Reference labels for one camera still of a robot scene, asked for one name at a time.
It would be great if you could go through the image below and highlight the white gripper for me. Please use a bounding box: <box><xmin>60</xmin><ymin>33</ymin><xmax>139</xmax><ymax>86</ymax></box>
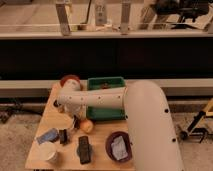
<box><xmin>67</xmin><ymin>107</ymin><xmax>86</xmax><ymax>127</ymax></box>

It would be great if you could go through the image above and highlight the black handled brush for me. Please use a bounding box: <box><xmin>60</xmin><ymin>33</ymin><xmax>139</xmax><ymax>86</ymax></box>
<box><xmin>59</xmin><ymin>117</ymin><xmax>80</xmax><ymax>145</ymax></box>

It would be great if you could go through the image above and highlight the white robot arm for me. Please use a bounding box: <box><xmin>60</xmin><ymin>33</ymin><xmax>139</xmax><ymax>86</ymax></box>
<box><xmin>57</xmin><ymin>79</ymin><xmax>184</xmax><ymax>171</ymax></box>

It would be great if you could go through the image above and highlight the orange apple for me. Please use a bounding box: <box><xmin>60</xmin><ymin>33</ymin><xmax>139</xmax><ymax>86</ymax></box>
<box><xmin>80</xmin><ymin>119</ymin><xmax>94</xmax><ymax>134</ymax></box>

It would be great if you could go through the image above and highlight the small metal cup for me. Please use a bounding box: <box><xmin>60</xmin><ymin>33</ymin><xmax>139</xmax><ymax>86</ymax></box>
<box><xmin>53</xmin><ymin>100</ymin><xmax>62</xmax><ymax>111</ymax></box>

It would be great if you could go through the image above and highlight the green plastic tray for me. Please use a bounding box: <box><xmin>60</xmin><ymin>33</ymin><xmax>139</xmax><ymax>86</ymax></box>
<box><xmin>86</xmin><ymin>77</ymin><xmax>125</xmax><ymax>121</ymax></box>

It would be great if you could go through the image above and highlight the red-brown bowl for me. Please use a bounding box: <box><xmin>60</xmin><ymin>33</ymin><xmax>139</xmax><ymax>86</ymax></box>
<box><xmin>60</xmin><ymin>74</ymin><xmax>81</xmax><ymax>87</ymax></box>

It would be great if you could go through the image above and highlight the dark pinecone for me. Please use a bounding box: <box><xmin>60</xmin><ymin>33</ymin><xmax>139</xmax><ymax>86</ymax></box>
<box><xmin>101</xmin><ymin>83</ymin><xmax>110</xmax><ymax>89</ymax></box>

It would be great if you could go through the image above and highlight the blue sponge block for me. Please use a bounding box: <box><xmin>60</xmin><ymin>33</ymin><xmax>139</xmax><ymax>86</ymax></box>
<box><xmin>36</xmin><ymin>128</ymin><xmax>59</xmax><ymax>144</ymax></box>

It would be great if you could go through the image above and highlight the dark purple plate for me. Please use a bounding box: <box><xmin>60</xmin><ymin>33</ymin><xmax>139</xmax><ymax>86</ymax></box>
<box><xmin>105</xmin><ymin>131</ymin><xmax>132</xmax><ymax>163</ymax></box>

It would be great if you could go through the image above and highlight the black remote control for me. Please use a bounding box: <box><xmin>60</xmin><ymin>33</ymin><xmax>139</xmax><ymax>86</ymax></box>
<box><xmin>77</xmin><ymin>136</ymin><xmax>91</xmax><ymax>164</ymax></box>

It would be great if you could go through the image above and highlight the white paper cup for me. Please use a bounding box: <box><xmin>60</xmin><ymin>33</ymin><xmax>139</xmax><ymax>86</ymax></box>
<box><xmin>38</xmin><ymin>142</ymin><xmax>58</xmax><ymax>163</ymax></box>

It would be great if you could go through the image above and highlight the grey crumpled cloth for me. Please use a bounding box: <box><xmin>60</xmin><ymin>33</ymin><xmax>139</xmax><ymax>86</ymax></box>
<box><xmin>111</xmin><ymin>136</ymin><xmax>128</xmax><ymax>160</ymax></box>

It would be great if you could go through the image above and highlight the black wheeled stand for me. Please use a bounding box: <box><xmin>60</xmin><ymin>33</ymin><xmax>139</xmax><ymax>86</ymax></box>
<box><xmin>179</xmin><ymin>98</ymin><xmax>213</xmax><ymax>144</ymax></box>

